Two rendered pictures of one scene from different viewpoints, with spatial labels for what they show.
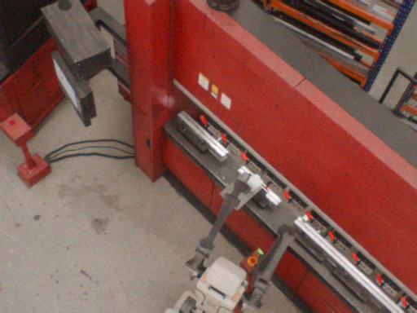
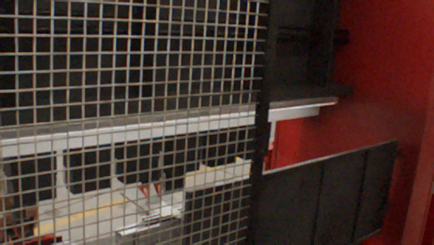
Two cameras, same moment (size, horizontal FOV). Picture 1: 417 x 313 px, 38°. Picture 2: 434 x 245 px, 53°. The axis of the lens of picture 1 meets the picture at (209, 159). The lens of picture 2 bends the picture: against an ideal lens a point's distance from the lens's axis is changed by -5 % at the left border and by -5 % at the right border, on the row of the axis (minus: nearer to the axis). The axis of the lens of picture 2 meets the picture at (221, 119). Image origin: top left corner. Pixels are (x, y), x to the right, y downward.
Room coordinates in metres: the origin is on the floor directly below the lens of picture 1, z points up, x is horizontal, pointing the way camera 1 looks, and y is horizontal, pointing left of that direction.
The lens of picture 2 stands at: (2.56, -2.00, 1.79)
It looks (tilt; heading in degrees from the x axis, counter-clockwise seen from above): 13 degrees down; 100
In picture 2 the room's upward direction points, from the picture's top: 5 degrees clockwise
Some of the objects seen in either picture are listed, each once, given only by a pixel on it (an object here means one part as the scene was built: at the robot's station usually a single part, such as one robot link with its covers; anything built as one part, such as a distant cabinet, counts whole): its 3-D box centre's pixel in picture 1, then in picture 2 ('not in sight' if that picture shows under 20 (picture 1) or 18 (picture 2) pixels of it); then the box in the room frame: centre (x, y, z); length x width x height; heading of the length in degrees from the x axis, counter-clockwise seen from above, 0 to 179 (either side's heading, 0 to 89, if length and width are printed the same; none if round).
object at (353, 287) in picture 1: (350, 284); not in sight; (1.43, -1.10, 0.89); 0.30 x 0.05 x 0.03; 52
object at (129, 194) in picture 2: (240, 191); (153, 199); (1.98, -0.26, 1.00); 0.26 x 0.18 x 0.01; 142
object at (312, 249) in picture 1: (308, 245); not in sight; (1.68, -0.79, 0.89); 0.30 x 0.05 x 0.03; 52
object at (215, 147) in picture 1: (202, 135); not in sight; (2.44, 0.08, 0.92); 0.50 x 0.06 x 0.10; 52
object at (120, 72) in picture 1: (110, 77); not in sight; (2.69, 0.84, 1.17); 0.40 x 0.24 x 0.07; 52
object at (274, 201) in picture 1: (258, 187); (160, 231); (2.07, -0.39, 0.92); 0.39 x 0.06 x 0.10; 52
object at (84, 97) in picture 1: (76, 87); not in sight; (2.38, 1.00, 1.42); 0.45 x 0.12 x 0.36; 39
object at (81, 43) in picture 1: (82, 68); not in sight; (2.48, 0.96, 1.53); 0.51 x 0.25 x 0.85; 39
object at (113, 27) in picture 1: (104, 33); not in sight; (2.69, 0.84, 1.66); 0.40 x 0.24 x 0.07; 52
